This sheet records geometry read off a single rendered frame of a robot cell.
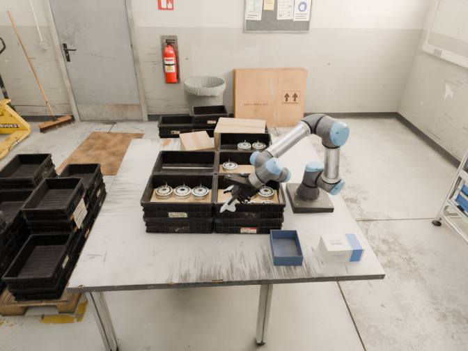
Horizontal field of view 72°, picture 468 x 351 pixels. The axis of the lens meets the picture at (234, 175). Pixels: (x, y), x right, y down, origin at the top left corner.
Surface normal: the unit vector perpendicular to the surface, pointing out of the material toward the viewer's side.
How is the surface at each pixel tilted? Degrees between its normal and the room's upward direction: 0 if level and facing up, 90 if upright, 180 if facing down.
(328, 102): 90
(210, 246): 0
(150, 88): 90
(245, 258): 0
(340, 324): 0
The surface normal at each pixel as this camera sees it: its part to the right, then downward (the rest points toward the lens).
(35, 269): 0.02, -0.84
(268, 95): 0.07, 0.36
